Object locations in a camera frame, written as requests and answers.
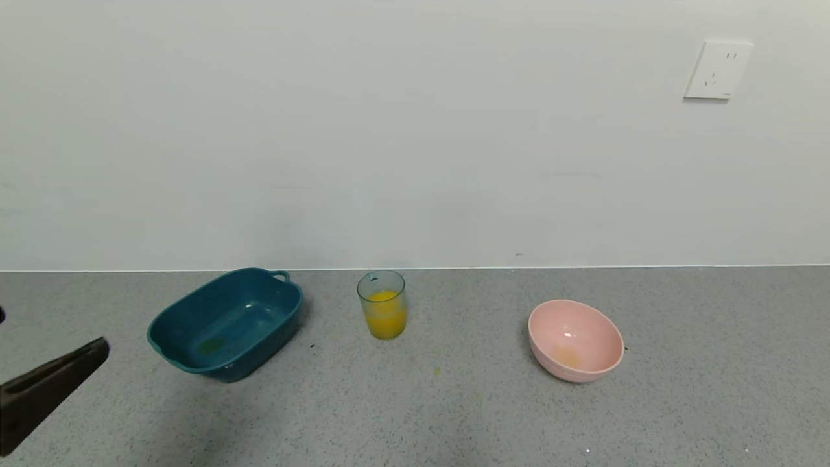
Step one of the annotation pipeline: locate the ribbed clear blue-tinted cup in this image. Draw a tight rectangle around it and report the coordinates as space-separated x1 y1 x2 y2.
357 270 407 341

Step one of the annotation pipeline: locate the pink bowl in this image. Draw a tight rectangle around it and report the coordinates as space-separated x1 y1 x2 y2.
528 299 626 383

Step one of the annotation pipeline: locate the teal plastic basin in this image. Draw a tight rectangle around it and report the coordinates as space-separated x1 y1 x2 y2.
147 267 304 383

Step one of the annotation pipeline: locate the white wall socket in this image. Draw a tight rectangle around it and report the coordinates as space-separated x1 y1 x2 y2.
683 40 755 101

